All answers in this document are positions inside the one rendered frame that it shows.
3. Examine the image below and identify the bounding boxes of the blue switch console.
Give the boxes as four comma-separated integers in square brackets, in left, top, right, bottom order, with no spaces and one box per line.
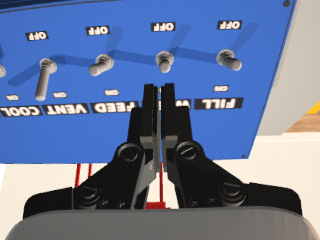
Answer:
[0,0,297,164]

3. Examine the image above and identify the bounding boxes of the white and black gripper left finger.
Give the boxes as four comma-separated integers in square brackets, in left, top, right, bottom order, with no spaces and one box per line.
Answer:
[22,84,160,220]

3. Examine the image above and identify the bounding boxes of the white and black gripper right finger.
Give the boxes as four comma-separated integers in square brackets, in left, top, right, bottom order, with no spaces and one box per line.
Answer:
[161,83,303,216]

